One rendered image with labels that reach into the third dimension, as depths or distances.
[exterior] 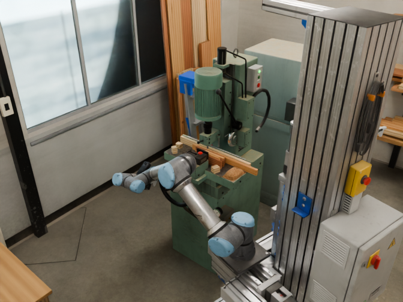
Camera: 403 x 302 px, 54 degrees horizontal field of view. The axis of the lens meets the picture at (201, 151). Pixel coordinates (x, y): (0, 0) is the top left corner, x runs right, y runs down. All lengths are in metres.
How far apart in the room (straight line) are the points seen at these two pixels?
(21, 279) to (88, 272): 0.77
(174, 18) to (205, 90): 1.55
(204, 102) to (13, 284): 1.54
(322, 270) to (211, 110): 1.19
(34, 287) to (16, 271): 0.19
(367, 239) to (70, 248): 2.43
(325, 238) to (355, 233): 0.12
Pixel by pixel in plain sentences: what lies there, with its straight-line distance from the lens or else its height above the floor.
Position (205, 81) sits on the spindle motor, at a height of 1.47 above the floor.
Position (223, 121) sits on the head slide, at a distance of 2.69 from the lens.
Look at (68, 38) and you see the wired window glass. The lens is 3.42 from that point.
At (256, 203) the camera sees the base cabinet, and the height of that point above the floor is 0.36.
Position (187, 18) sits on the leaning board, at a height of 1.46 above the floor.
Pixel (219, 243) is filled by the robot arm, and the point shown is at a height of 1.02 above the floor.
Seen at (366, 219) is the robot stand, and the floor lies 1.23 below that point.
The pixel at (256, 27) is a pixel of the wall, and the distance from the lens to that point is 4.95.
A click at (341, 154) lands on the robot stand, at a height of 1.55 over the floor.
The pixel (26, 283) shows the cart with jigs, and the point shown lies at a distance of 2.59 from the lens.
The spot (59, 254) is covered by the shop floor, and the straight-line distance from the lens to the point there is 3.48.
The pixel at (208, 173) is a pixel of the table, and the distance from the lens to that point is 2.61.
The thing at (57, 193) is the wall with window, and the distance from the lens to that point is 3.69.
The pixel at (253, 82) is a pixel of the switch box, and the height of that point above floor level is 1.39.
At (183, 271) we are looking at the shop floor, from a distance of 3.18.
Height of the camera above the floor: 2.34
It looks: 31 degrees down
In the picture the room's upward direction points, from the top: straight up
